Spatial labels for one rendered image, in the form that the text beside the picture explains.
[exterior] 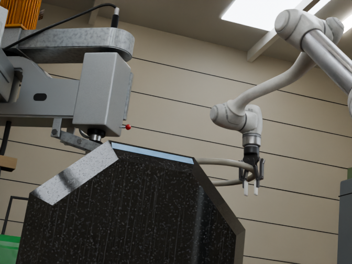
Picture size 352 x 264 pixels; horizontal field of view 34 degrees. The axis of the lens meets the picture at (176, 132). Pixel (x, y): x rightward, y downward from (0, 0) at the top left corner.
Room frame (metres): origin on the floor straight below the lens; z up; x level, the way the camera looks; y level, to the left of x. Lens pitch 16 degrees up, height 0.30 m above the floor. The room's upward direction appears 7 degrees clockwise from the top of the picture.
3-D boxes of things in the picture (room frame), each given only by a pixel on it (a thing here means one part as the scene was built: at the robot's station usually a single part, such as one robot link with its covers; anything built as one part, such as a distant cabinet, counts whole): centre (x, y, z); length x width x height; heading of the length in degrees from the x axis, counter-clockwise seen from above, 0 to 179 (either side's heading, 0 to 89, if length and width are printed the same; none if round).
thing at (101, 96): (3.01, 0.50, 1.32); 0.36 x 0.22 x 0.45; 71
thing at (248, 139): (2.65, -0.37, 1.08); 0.09 x 0.09 x 0.06
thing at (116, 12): (2.98, 0.43, 1.78); 0.04 x 0.04 x 0.17
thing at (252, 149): (2.65, -0.37, 1.00); 0.08 x 0.07 x 0.09; 56
